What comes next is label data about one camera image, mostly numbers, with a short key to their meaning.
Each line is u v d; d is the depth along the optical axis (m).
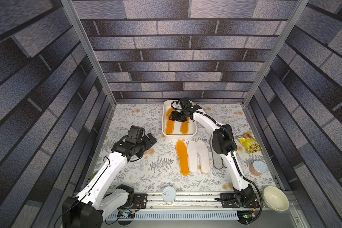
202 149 0.92
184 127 1.02
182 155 0.91
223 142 0.63
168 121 1.02
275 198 0.74
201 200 0.76
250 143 0.91
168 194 0.71
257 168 0.79
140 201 0.74
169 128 1.01
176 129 1.03
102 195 0.43
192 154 0.91
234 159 0.64
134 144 0.59
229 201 0.73
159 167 0.85
